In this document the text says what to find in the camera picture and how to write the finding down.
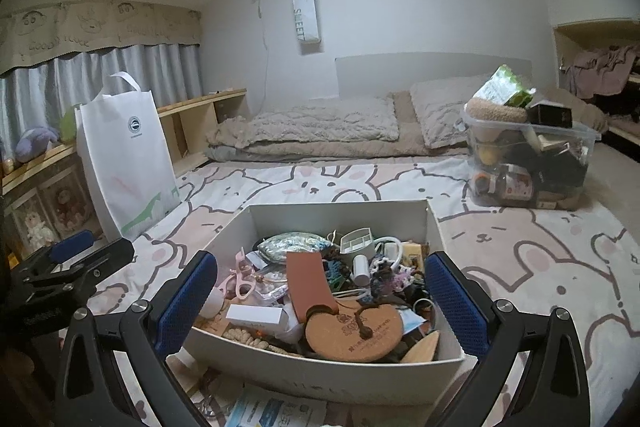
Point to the grey curtain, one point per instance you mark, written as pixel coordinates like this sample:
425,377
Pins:
75,82

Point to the white cardboard shoebox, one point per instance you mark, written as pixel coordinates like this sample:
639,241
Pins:
340,217

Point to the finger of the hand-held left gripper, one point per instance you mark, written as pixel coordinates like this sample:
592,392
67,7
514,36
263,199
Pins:
107,257
75,244

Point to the wooden bedside shelf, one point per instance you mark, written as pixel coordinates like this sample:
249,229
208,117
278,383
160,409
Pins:
200,122

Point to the wall alcove shelf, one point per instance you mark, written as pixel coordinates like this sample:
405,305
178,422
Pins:
565,42

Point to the bunny printed bedsheet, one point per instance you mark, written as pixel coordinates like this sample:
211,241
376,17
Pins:
525,267

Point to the yellow ball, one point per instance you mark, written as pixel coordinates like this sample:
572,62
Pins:
487,156

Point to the round cork board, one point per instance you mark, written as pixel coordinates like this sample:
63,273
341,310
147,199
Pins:
350,337

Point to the clear plastic storage bin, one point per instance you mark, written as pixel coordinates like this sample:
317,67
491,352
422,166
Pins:
550,157

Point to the small white carton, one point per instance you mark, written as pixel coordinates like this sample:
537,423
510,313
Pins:
255,314

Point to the pile of clothes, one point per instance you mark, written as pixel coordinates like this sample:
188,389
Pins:
600,69

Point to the black box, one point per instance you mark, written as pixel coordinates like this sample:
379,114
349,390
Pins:
550,114

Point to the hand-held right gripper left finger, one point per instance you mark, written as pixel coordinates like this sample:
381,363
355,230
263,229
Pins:
185,302

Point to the brown doll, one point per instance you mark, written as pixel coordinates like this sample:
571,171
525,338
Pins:
65,204

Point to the beige loofah sponge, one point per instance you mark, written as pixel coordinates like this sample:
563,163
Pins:
500,111

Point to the brown leather case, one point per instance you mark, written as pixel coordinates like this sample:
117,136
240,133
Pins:
310,277

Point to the purple plush toy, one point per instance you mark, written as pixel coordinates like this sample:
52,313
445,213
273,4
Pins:
37,144

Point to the wide beige textured pillow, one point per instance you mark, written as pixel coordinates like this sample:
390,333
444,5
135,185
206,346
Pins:
310,122

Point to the dark glass jar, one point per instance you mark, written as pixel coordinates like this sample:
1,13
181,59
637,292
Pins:
505,184

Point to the green plush toy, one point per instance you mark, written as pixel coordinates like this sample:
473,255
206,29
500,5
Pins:
69,127

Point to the white doll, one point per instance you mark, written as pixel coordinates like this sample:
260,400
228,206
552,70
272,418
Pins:
37,229

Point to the green snack packet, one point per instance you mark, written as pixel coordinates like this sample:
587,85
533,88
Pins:
500,87

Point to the white tote bag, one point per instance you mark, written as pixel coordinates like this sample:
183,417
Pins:
125,157

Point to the blue white paper leaflet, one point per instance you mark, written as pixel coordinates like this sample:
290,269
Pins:
275,409

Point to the beige bed sheet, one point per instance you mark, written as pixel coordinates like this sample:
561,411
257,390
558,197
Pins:
615,182

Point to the white plastic soap dish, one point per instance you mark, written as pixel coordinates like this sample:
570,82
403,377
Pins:
357,242

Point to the beige cartoon valance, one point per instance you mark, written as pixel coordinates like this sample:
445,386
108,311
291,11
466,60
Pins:
100,27

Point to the silver foil pouch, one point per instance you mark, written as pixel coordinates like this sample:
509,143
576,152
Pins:
290,247

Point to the pink scissors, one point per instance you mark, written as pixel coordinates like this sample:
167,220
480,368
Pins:
242,279

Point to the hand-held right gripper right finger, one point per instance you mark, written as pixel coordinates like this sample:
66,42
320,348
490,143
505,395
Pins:
455,302

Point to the short beige textured pillow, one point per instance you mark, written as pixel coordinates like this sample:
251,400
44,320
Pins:
440,112

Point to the small white bottle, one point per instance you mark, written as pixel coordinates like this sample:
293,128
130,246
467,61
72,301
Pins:
361,272

